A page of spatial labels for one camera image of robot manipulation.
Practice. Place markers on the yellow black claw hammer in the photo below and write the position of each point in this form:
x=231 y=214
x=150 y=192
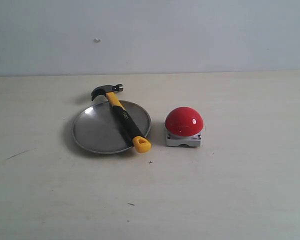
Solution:
x=139 y=141

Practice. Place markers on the red dome push button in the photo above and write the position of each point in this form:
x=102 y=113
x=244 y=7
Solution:
x=183 y=127

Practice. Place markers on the round steel plate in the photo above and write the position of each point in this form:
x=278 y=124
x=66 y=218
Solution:
x=97 y=130

